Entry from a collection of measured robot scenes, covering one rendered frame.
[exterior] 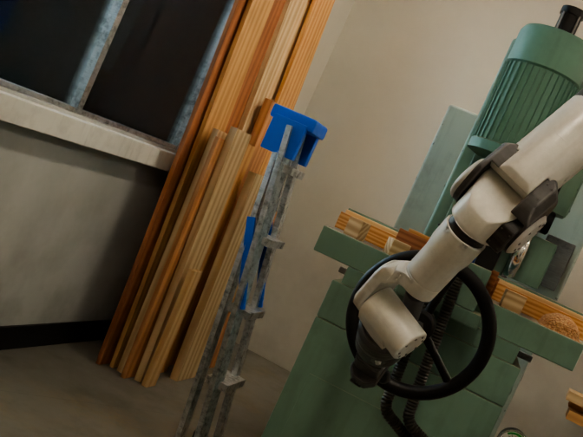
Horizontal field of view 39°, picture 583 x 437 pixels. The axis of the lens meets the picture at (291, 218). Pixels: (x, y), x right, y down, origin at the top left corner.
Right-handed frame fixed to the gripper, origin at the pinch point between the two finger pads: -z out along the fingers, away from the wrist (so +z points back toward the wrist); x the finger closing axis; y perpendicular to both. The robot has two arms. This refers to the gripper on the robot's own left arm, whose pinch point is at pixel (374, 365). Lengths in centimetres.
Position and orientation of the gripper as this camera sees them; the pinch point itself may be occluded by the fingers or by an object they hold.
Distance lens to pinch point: 156.8
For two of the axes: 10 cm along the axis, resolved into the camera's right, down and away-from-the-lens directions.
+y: -7.9, -5.3, 3.0
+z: 0.1, -5.0, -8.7
